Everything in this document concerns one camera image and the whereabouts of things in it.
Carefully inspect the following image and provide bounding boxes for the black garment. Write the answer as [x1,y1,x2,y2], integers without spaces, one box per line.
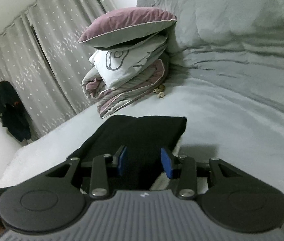
[71,115,187,190]

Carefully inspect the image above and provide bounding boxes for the black clothes hanging in corner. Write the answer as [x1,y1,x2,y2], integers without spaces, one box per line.
[0,81,31,142]

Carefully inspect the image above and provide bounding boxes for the folded white garment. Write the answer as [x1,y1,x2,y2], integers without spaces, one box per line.
[150,172,179,193]

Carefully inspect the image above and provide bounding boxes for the small beige object by quilt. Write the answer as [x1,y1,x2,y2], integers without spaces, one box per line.
[152,84,165,98]

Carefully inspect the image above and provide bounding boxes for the folded pink white quilt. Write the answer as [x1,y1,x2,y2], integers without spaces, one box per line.
[82,31,168,119]

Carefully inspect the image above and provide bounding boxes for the grey bed sheet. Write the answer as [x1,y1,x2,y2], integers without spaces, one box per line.
[0,76,284,239]

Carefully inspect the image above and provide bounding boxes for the grey dotted curtain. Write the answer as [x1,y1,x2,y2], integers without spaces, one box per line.
[0,0,105,138]

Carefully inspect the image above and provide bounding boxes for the grey blanket at bedhead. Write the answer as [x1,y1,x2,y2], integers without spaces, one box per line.
[137,0,284,113]

